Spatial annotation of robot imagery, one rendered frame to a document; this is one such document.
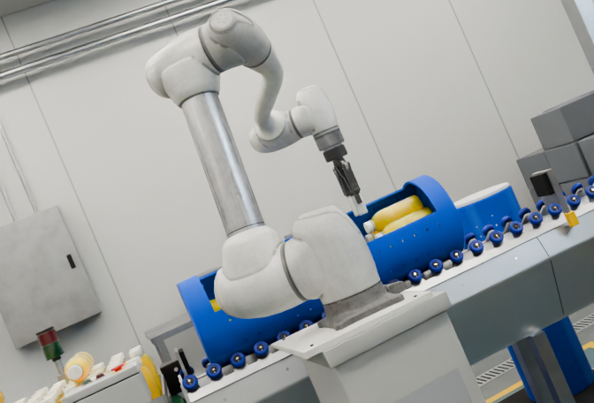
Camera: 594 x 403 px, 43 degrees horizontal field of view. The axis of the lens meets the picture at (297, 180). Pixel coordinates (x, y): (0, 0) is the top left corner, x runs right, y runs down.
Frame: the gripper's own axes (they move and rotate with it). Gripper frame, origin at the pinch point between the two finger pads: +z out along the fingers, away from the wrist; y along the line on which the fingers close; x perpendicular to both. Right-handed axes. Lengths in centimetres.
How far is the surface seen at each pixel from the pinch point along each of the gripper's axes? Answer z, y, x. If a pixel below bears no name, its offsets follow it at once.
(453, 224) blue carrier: 16.6, -14.2, -21.7
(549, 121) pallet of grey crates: 10, 250, -226
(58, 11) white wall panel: -208, 332, 57
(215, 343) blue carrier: 19, -13, 59
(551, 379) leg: 75, -10, -33
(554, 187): 21, -5, -63
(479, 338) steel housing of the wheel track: 53, -10, -16
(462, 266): 30.2, -11.6, -20.1
